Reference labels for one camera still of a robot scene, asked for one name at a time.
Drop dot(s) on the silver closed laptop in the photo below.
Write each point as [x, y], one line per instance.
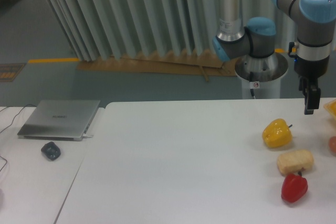
[60, 119]

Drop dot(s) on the red bell pepper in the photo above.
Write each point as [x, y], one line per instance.
[294, 187]

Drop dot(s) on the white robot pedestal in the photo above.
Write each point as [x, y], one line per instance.
[260, 90]

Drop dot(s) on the beige bread loaf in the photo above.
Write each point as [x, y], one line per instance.
[295, 161]

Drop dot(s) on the yellow bell pepper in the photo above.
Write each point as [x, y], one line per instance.
[277, 134]

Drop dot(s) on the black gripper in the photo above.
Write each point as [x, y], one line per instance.
[307, 70]

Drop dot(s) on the white laptop plug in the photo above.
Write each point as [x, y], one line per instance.
[87, 136]

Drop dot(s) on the brown cardboard sheet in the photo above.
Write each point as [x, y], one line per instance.
[227, 69]

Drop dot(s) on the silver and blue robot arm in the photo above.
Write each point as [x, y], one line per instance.
[315, 20]

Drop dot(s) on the pale green folding curtain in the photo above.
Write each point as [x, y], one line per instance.
[134, 28]

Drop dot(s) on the orange round fruit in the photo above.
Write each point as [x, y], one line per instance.
[332, 144]

